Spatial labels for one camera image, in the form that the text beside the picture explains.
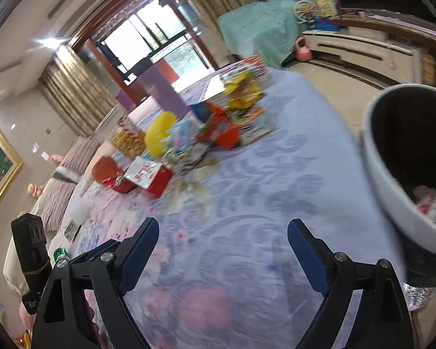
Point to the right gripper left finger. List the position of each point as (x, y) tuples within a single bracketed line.
[(110, 270)]

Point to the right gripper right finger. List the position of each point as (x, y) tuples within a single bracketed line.
[(382, 319)]

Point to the red snack packet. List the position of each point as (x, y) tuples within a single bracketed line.
[(119, 184)]

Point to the white red milk carton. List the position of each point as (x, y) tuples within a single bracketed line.
[(151, 176)]

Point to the paper trash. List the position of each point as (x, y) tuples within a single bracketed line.
[(426, 201)]

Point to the yellow foam fruit net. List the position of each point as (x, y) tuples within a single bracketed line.
[(157, 132)]

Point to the light blue candy wrapper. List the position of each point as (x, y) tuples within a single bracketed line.
[(183, 134)]

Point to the orange blue snack wrapper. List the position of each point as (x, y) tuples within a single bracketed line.
[(217, 126)]

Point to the white black trash bin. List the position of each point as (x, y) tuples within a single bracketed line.
[(399, 145)]

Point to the striped sofa cushion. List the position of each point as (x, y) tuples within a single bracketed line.
[(52, 204)]

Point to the red apple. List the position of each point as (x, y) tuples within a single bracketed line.
[(104, 169)]

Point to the clear popcorn jar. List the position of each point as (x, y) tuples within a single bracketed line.
[(127, 138)]

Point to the beige curtain left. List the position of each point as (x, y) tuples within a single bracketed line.
[(74, 92)]

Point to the purple tumbler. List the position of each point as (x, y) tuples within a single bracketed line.
[(155, 84)]

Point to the green snack box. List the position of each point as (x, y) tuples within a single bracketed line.
[(253, 124)]

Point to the yellow crumpled snack bag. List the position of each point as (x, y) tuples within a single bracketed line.
[(243, 91)]

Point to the white tv cabinet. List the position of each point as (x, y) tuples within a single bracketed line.
[(401, 64)]

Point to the pink kettlebell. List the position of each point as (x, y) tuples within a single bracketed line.
[(303, 53)]

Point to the teal covered furniture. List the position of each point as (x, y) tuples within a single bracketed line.
[(266, 29)]

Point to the toy ferris wheel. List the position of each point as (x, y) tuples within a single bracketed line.
[(305, 11)]

